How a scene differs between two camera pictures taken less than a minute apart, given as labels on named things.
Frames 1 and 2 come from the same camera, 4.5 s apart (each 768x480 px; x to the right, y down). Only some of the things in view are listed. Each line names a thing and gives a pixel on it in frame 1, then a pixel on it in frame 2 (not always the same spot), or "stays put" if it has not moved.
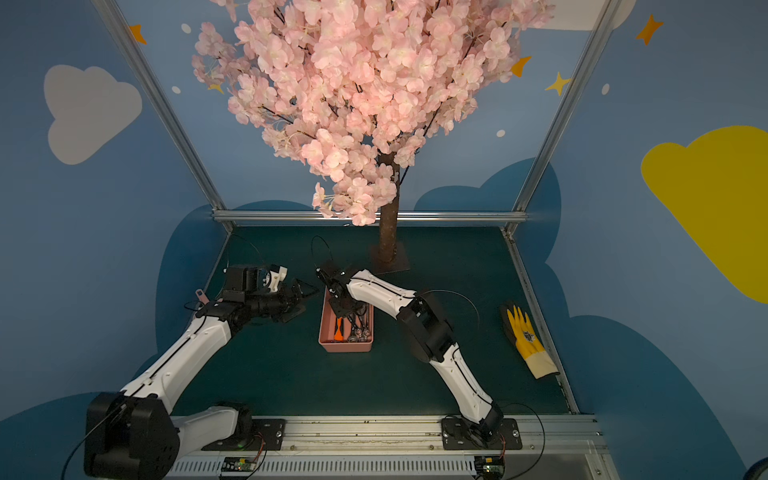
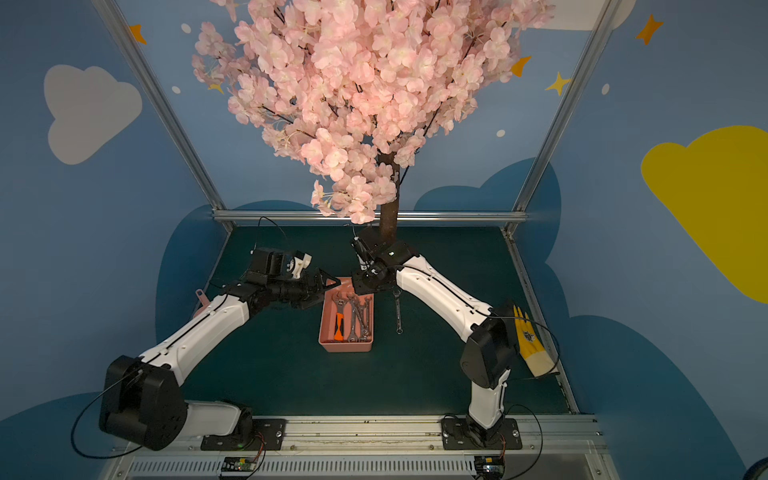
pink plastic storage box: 358,329 stays put
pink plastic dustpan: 202,296 stays put
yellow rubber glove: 540,361 stays put
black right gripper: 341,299 -> 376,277
